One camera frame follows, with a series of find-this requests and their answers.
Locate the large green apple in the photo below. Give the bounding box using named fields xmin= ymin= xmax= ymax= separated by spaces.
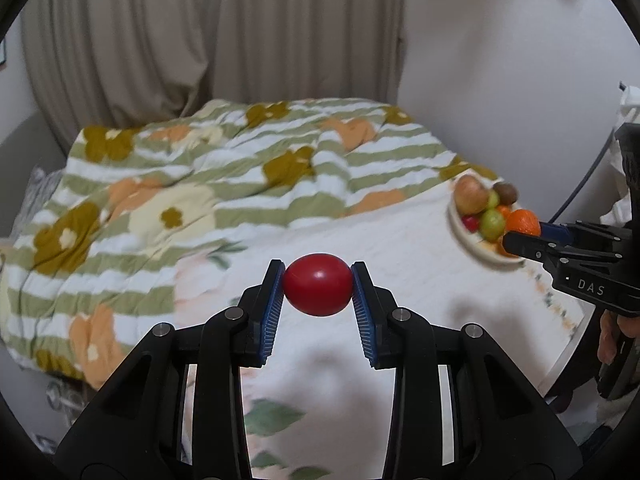
xmin=479 ymin=208 xmax=507 ymax=241

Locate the large orange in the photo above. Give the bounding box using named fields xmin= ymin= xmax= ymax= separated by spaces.
xmin=506 ymin=209 xmax=542 ymax=239

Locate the large red-yellow apple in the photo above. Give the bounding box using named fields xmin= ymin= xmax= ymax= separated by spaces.
xmin=454 ymin=175 xmax=490 ymax=215

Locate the beige curtain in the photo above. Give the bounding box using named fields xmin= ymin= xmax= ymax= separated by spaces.
xmin=20 ymin=0 xmax=407 ymax=157

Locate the white floral tablecloth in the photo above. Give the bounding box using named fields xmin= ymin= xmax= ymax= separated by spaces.
xmin=175 ymin=180 xmax=587 ymax=480

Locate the grey cable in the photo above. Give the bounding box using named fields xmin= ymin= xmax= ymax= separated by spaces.
xmin=545 ymin=129 xmax=619 ymax=226

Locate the cream oval dish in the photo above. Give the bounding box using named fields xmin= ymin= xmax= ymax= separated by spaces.
xmin=447 ymin=195 xmax=524 ymax=267

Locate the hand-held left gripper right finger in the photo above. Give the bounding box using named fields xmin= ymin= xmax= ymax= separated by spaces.
xmin=350 ymin=261 xmax=583 ymax=480

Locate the brown kiwi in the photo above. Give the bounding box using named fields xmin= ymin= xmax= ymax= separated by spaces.
xmin=492 ymin=182 xmax=520 ymax=206

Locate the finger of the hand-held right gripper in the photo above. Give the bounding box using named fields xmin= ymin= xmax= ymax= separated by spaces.
xmin=502 ymin=230 xmax=567 ymax=267
xmin=539 ymin=222 xmax=574 ymax=241

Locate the red tomato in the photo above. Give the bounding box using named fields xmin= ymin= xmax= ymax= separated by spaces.
xmin=282 ymin=254 xmax=354 ymax=317

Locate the grey patterned cloth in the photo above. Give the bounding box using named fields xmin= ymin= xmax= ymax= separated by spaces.
xmin=14 ymin=166 xmax=65 ymax=233

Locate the striped floral blanket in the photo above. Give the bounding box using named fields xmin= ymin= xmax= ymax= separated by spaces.
xmin=0 ymin=99 xmax=503 ymax=391

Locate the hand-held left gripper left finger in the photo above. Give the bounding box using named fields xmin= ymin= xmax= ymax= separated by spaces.
xmin=52 ymin=259 xmax=286 ymax=480

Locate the person's right hand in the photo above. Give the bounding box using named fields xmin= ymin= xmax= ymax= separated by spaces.
xmin=597 ymin=310 xmax=640 ymax=366

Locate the white crumpled cloth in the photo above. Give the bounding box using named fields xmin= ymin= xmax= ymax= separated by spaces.
xmin=616 ymin=81 xmax=640 ymax=127

